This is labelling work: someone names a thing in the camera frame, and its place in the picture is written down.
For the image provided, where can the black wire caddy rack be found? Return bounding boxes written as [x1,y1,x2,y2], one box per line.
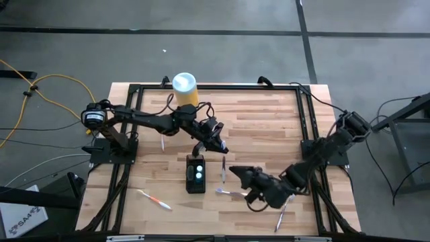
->
[185,154,207,195]

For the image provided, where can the grey metal bracket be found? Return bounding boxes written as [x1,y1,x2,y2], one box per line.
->
[105,235,146,242]
[294,236,333,242]

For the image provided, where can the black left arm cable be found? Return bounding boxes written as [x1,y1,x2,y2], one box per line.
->
[160,92,216,119]

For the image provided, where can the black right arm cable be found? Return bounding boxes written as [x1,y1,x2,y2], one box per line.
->
[289,81,350,115]

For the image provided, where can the black metal table frame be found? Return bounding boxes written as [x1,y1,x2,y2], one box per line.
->
[76,83,362,236]

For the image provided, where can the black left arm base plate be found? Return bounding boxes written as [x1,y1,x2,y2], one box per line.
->
[89,137,139,165]

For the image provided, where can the black floor cable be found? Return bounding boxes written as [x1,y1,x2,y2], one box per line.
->
[364,134,397,202]
[0,136,97,151]
[0,119,83,132]
[391,160,430,206]
[368,96,421,135]

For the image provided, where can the yellow canister white lid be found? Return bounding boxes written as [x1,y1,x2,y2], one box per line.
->
[171,71,200,108]

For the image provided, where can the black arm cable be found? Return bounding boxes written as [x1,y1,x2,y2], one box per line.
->
[160,92,216,119]
[289,81,350,115]

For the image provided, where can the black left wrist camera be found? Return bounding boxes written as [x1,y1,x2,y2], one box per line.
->
[204,116,221,130]

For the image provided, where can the black floor bar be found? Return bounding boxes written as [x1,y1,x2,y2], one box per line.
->
[0,70,38,80]

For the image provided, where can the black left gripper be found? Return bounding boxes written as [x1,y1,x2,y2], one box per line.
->
[192,124,230,157]

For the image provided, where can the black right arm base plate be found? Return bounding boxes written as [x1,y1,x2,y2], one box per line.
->
[300,138,350,167]

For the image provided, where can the yellow extension cord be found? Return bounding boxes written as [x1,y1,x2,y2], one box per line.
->
[0,58,98,149]

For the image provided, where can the black equipment stand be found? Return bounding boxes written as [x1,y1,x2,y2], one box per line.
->
[0,171,87,211]

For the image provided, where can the grey floor cable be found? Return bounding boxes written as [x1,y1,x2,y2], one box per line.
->
[3,153,92,188]

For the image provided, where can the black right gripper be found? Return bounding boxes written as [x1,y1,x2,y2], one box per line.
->
[228,166,286,208]

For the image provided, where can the white box with print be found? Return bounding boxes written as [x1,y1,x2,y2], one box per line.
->
[0,184,50,240]

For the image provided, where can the dark metal side table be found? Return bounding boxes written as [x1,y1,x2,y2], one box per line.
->
[370,92,430,196]

